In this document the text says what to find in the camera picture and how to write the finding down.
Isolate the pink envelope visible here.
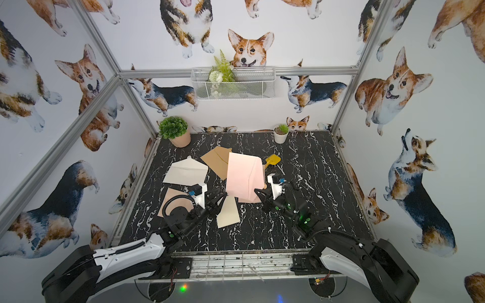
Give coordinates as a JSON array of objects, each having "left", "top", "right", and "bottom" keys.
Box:
[{"left": 226, "top": 152, "right": 265, "bottom": 203}]

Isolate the white envelope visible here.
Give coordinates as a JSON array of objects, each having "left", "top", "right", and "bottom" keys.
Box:
[{"left": 163, "top": 156, "right": 208, "bottom": 186}]

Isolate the brown kraft envelope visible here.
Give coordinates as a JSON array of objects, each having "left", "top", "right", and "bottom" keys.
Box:
[{"left": 201, "top": 146, "right": 232, "bottom": 181}]

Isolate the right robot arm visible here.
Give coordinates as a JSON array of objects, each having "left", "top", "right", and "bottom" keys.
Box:
[{"left": 255, "top": 189, "right": 419, "bottom": 302}]

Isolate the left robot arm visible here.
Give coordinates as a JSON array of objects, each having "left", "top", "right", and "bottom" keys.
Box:
[{"left": 42, "top": 191, "right": 227, "bottom": 302}]

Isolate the yellow toy shovel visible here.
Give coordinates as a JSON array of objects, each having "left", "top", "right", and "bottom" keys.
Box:
[{"left": 264, "top": 154, "right": 281, "bottom": 169}]

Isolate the small plant white pot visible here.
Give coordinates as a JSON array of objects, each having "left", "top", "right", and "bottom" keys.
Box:
[{"left": 273, "top": 124, "right": 289, "bottom": 145}]

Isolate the green plant pink pot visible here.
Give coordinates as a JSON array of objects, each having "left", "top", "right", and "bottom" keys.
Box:
[{"left": 159, "top": 116, "right": 191, "bottom": 148}]

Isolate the fern and white flower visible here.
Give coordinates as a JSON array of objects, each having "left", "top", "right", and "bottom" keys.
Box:
[{"left": 208, "top": 50, "right": 237, "bottom": 98}]

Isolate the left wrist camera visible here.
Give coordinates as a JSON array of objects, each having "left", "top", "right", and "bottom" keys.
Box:
[{"left": 188, "top": 183, "right": 208, "bottom": 209}]

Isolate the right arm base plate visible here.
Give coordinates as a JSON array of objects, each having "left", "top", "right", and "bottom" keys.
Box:
[{"left": 290, "top": 254, "right": 328, "bottom": 276}]

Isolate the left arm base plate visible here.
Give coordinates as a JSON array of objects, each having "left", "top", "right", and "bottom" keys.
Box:
[{"left": 158, "top": 258, "right": 193, "bottom": 280}]

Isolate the white wire wall basket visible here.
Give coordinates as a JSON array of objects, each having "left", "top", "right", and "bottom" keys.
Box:
[{"left": 191, "top": 68, "right": 276, "bottom": 100}]

